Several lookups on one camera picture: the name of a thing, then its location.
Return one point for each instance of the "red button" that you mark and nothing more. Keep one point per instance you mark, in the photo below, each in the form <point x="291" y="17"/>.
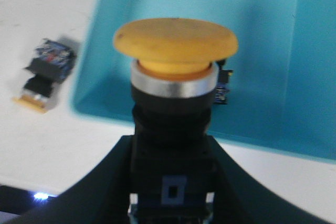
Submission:
<point x="222" y="89"/>

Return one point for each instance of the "yellow button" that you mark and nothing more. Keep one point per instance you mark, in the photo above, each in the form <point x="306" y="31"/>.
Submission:
<point x="173" y="84"/>
<point x="51" y="64"/>

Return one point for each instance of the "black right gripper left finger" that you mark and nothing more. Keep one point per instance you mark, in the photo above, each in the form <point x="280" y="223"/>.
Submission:
<point x="102" y="196"/>

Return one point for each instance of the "black device with blue light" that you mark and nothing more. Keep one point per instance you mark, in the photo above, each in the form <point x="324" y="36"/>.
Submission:
<point x="18" y="201"/>

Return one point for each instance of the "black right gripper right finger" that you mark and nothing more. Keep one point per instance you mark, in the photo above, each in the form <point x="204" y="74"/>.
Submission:
<point x="239" y="198"/>

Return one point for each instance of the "yellow button lying front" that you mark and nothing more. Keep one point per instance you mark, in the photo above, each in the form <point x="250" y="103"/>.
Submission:
<point x="51" y="64"/>

